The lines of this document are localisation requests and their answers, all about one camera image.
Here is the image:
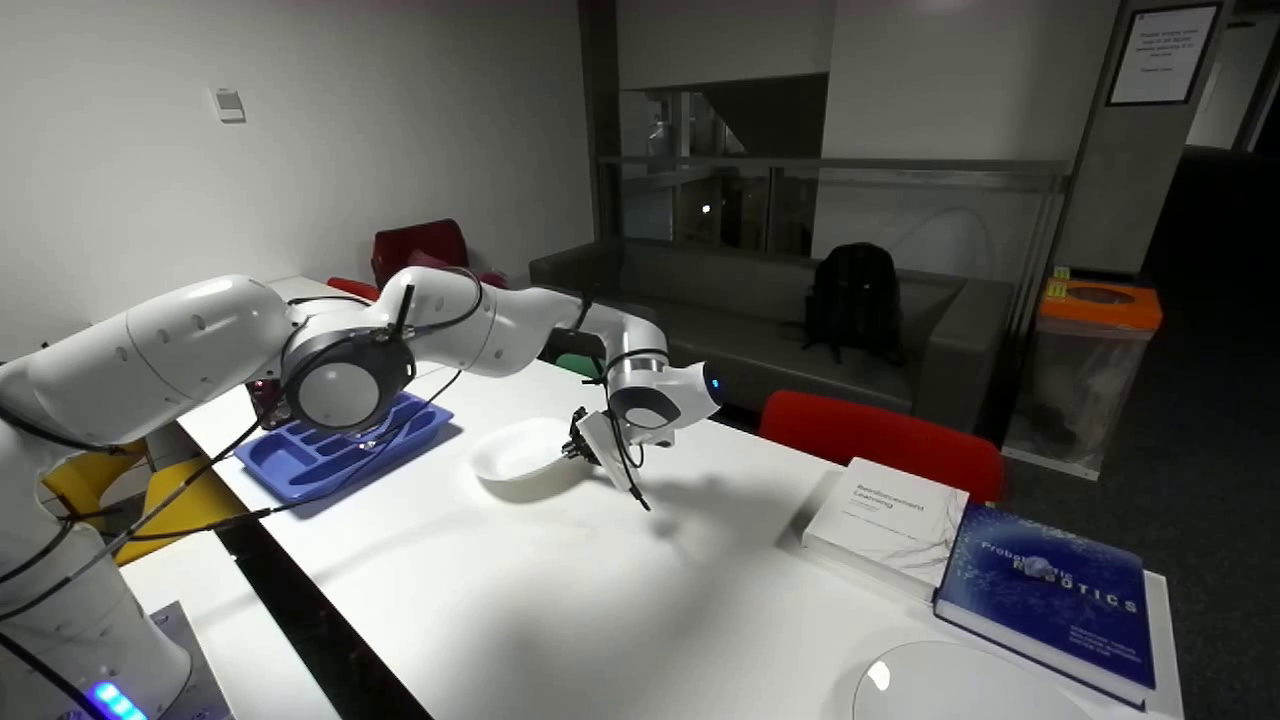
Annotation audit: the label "blue hardcover book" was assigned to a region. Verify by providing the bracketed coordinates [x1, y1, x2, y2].
[933, 505, 1157, 708]

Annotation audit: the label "white plate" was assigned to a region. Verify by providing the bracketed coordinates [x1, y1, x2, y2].
[472, 416, 588, 505]

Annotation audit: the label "blue cutlery tray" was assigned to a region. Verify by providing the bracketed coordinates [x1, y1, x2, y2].
[235, 394, 454, 510]

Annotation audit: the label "red chair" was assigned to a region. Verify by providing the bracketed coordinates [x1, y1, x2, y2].
[759, 387, 1010, 505]

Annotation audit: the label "black backpack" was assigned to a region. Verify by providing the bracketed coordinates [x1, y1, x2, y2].
[805, 246, 904, 363]

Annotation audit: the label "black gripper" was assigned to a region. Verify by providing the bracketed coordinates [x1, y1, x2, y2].
[570, 408, 652, 513]

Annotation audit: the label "wall notice poster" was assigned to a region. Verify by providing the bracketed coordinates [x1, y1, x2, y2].
[1110, 6, 1217, 110]

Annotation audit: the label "yellow chair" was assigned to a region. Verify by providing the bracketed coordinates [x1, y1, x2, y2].
[45, 444, 246, 565]

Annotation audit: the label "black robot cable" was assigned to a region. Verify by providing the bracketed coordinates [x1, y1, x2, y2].
[0, 273, 671, 634]

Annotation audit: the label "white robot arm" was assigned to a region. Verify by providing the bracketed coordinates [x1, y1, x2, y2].
[0, 269, 719, 720]

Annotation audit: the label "orange lidded bin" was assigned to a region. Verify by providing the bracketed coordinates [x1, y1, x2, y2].
[1004, 275, 1165, 479]

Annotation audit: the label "dark grey sofa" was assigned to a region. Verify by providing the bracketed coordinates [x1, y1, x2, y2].
[528, 239, 1011, 433]

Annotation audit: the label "cutlery pieces in tray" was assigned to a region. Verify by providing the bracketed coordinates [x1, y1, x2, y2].
[300, 416, 409, 466]

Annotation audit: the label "green chair middle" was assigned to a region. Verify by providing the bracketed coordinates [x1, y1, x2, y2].
[551, 349, 603, 380]

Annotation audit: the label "white book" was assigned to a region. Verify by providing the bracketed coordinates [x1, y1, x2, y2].
[799, 455, 970, 592]

